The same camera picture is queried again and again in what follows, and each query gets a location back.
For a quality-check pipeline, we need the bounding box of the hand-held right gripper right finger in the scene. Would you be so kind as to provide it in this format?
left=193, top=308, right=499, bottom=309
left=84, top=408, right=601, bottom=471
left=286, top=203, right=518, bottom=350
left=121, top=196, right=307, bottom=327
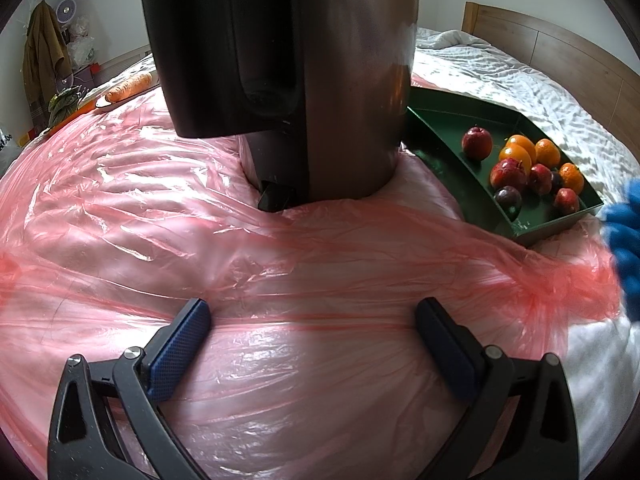
left=415, top=297, right=581, bottom=480

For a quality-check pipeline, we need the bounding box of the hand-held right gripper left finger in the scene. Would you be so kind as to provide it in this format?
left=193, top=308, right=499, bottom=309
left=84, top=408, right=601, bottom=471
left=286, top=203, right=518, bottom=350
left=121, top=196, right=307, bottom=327
left=47, top=297, right=211, bottom=480

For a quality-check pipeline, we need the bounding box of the red apple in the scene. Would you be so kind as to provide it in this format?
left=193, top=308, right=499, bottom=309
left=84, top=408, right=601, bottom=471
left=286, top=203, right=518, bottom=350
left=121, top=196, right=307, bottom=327
left=490, top=158, right=530, bottom=192
left=553, top=188, right=581, bottom=215
left=528, top=163, right=554, bottom=196
left=461, top=126, right=494, bottom=161

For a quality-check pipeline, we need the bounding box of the green tray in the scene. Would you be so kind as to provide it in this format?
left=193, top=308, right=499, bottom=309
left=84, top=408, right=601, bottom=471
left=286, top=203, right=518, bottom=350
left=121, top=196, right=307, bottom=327
left=402, top=86, right=605, bottom=249

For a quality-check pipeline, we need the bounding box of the orange mandarin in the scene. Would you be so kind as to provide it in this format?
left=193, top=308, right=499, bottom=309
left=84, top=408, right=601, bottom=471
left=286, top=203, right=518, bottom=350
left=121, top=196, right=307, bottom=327
left=558, top=162, right=586, bottom=196
left=534, top=138, right=562, bottom=169
left=506, top=133, right=537, bottom=154
left=498, top=145, right=534, bottom=171

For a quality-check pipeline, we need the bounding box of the person's left hand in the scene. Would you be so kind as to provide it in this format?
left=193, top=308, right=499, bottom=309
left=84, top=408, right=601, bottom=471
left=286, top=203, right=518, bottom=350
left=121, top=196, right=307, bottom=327
left=602, top=177, right=640, bottom=322

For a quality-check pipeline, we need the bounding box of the pink plastic sheet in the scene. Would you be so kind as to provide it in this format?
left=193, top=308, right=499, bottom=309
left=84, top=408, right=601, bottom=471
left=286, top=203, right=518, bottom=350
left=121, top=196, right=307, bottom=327
left=0, top=75, right=622, bottom=480

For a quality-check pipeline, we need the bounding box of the striped white plate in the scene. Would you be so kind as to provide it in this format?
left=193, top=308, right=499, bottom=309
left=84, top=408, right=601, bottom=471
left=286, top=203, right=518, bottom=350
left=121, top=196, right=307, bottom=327
left=95, top=80, right=162, bottom=114

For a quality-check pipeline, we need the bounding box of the orange plate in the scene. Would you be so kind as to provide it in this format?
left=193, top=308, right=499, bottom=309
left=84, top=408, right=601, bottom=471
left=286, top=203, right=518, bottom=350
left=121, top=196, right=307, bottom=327
left=47, top=97, right=102, bottom=129

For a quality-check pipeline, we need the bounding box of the carrot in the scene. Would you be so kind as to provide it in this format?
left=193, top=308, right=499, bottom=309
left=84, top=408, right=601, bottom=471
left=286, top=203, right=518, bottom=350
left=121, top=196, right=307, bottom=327
left=105, top=72, right=154, bottom=103

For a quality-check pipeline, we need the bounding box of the green leafy vegetable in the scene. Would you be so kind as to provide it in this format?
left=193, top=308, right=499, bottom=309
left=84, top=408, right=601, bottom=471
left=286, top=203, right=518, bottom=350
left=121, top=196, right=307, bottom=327
left=47, top=87, right=84, bottom=124

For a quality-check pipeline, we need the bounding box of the purple cabinet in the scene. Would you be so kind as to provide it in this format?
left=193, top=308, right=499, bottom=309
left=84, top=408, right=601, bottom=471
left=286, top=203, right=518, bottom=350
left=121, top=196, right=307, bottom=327
left=60, top=62, right=101, bottom=94

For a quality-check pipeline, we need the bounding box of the bed with white sheet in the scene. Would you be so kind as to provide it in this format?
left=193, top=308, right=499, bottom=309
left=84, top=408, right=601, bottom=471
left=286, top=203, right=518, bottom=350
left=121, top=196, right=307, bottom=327
left=0, top=27, right=640, bottom=480

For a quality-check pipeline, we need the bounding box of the black electric kettle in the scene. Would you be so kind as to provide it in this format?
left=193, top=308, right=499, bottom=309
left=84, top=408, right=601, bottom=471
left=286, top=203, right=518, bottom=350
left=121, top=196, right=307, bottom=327
left=137, top=0, right=420, bottom=213

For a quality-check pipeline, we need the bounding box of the white plastic bag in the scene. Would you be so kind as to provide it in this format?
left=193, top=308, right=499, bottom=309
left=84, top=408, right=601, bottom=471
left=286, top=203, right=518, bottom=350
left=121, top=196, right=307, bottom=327
left=65, top=15, right=96, bottom=66

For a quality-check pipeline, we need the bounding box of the brown coat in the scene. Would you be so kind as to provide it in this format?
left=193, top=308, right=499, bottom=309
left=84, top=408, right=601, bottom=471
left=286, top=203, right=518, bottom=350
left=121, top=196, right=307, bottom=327
left=22, top=0, right=74, bottom=132

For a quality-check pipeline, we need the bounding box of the wooden headboard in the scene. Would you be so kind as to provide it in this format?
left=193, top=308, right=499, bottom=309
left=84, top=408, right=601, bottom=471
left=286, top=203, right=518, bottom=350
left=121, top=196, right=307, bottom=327
left=461, top=1, right=640, bottom=162

